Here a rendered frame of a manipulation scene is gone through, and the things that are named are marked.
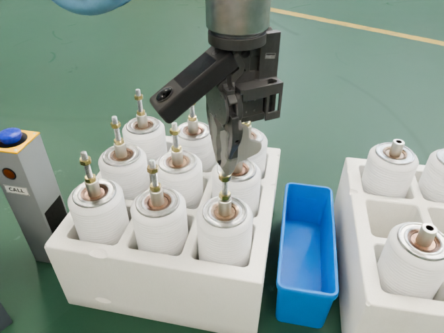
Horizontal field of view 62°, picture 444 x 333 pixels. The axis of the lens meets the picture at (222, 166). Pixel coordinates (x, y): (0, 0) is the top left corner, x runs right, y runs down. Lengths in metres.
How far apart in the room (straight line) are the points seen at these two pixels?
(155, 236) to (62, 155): 0.70
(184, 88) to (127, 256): 0.34
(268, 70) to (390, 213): 0.46
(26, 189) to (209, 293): 0.40
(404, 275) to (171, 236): 0.37
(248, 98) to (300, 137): 0.83
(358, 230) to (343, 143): 0.60
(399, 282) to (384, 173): 0.24
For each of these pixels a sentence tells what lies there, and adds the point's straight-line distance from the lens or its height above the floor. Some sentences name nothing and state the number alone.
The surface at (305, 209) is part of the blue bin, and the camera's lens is 0.95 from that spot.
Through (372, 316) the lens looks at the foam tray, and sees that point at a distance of 0.67.
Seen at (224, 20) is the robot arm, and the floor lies 0.57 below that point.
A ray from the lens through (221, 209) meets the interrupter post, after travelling 0.61.
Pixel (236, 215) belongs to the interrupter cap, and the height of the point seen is 0.25.
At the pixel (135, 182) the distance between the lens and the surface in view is 0.77.
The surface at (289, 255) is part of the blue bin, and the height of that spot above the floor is 0.00.
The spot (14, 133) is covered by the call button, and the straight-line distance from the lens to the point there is 0.77.
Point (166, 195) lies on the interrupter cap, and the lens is 0.66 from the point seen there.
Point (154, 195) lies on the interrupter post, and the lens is 0.63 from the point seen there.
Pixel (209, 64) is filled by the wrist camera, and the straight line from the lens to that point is 0.46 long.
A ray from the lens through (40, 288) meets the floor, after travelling 0.92.
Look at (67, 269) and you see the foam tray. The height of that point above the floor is 0.12.
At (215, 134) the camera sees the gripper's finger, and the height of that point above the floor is 0.40.
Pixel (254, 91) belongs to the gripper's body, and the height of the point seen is 0.48.
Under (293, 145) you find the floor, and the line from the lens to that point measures 1.25.
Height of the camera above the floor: 0.69
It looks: 37 degrees down
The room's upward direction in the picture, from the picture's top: straight up
